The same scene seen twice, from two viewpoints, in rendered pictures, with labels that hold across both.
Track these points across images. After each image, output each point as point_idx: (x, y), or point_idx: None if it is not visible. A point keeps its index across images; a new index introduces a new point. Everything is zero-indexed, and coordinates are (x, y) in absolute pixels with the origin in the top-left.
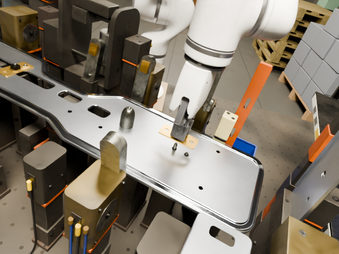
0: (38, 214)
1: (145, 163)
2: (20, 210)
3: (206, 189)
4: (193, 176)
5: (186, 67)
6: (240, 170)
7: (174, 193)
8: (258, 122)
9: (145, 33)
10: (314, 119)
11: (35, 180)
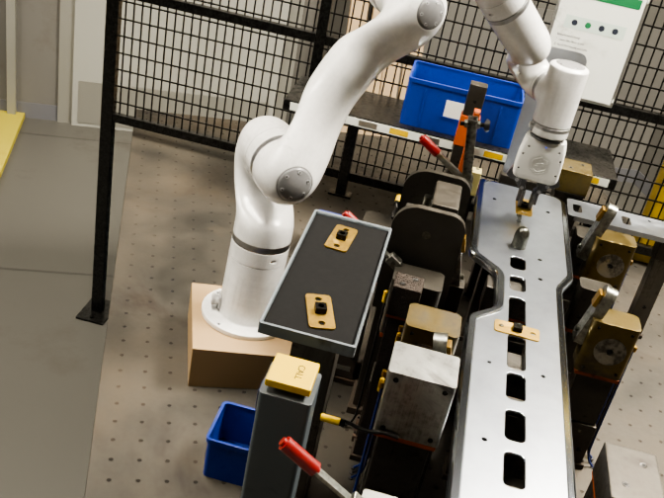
0: None
1: (553, 235)
2: None
3: (546, 209)
4: (539, 213)
5: (565, 146)
6: (505, 191)
7: (564, 224)
8: (185, 206)
9: (273, 220)
10: (359, 124)
11: None
